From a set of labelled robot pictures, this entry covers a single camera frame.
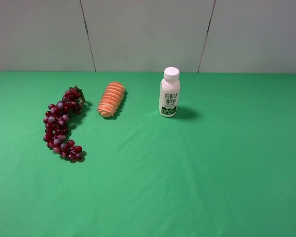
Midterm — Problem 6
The red grape bunch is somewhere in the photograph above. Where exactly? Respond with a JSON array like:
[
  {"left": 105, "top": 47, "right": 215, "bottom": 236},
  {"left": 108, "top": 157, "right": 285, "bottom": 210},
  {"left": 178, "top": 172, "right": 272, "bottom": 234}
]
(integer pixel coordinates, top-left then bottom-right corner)
[{"left": 43, "top": 86, "right": 86, "bottom": 162}]

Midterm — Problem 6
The orange striped bread roll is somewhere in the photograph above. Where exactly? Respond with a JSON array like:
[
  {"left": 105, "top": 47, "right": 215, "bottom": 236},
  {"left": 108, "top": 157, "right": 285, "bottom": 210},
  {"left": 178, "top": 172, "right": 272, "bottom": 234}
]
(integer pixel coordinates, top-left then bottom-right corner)
[{"left": 97, "top": 81, "right": 126, "bottom": 118}]

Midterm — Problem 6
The white milk bottle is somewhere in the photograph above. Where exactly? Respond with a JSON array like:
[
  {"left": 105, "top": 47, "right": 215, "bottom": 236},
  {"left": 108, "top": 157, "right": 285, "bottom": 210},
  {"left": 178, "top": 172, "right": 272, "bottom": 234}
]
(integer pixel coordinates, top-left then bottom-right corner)
[{"left": 159, "top": 67, "right": 180, "bottom": 118}]

